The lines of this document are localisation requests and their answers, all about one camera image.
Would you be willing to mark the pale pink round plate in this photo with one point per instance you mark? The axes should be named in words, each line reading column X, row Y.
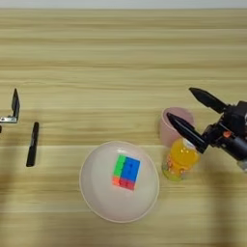
column 99, row 189

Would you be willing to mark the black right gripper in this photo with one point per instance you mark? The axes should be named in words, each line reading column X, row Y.
column 231, row 141

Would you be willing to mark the colourful puzzle cube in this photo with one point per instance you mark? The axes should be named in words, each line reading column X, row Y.
column 126, row 172

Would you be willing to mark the right gripper's labelled black box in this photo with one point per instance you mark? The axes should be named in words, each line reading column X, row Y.
column 239, row 112

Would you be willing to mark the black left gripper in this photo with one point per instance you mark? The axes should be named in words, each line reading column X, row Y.
column 7, row 120

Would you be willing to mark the black marker pen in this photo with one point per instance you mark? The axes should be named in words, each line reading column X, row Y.
column 32, row 144

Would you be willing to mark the pink plastic cup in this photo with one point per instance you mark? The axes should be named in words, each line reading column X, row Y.
column 167, row 128

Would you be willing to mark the orange juice bottle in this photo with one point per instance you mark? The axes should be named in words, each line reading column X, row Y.
column 180, row 160

